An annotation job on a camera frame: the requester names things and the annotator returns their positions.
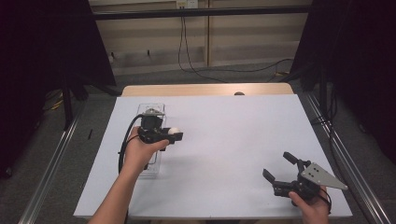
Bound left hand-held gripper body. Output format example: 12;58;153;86
136;107;176;153

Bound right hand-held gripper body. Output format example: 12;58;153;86
272;158;349;202

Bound clear plastic container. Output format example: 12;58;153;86
135;103;167;180

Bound person's right hand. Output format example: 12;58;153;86
287;185;332;224

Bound person's left hand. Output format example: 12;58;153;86
122;125;171;175

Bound white table mat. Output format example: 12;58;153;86
73;93;354;219

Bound black stand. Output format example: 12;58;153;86
60;74;123;132
279;65;332;119

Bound black curtain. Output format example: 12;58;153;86
290;0;396;163
0;0;118;179

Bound black horizontal bar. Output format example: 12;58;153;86
92;5;313;21

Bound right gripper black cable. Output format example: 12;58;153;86
317;186;333;217

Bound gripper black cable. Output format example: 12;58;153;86
317;186;333;217
118;113;147;224

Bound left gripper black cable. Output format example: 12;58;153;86
118;113;147;224

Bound metal floor rail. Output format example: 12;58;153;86
303;91;392;224
18;105;86;224

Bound black wall cable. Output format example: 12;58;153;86
177;16;230;84
181;16;294;75

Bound yellow floor cable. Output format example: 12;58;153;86
42;89;65;112

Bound white wall socket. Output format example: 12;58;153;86
175;0;200;10

